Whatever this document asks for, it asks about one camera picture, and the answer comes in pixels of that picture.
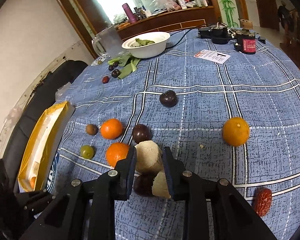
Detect red jujube date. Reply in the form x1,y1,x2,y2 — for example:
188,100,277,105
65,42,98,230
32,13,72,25
253,187,272,217

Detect orange mandarin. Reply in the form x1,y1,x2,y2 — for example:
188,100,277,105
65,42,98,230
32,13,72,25
100,119,123,140
106,142,129,167

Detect small white sugarcane piece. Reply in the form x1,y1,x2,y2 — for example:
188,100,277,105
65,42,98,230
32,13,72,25
152,171,171,199

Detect brown kiwi fruit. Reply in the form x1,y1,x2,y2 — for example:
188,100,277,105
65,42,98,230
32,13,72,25
85,124,98,135

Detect large white sugarcane piece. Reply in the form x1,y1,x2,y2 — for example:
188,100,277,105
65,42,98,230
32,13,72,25
135,140,164,174

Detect small yellow orange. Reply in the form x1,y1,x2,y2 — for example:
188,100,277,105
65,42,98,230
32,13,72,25
222,117,250,147

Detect yellow rimmed white tray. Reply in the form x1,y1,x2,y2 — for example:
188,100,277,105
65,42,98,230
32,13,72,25
17,101,75,192

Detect blue plaid tablecloth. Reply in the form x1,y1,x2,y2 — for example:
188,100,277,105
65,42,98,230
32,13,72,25
47,30,300,239

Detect black sofa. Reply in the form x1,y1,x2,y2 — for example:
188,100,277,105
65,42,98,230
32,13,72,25
2,60,88,189

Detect red fruit by leaves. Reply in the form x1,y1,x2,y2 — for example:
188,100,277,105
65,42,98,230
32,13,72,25
102,76,109,84

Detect small dark plum by leaves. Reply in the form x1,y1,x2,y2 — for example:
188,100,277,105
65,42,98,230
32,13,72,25
111,69,121,78

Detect small dark cherry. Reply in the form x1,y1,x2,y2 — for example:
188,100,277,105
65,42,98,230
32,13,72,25
108,65,114,71

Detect green leafy vegetable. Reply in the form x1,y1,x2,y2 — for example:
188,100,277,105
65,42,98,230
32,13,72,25
108,53,141,79

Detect white red paper card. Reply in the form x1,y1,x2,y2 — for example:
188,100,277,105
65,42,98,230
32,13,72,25
194,49,230,64

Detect clear glass mug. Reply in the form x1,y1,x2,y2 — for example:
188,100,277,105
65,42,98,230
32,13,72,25
91,25,126,59

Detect black red canister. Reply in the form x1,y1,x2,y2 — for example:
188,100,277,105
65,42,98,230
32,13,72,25
234,29,256,54

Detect black power device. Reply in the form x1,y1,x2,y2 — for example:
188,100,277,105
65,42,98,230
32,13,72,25
198,25,234,44

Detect white bowl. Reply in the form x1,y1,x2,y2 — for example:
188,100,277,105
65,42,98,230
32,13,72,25
121,31,170,59

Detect wooden sideboard counter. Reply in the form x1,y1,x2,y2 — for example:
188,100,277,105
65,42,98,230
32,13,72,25
117,6,221,41

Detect purple thermos bottle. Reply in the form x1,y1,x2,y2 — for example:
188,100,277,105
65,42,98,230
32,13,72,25
122,3,138,23

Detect black cable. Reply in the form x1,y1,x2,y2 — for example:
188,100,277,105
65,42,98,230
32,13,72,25
166,27,201,49

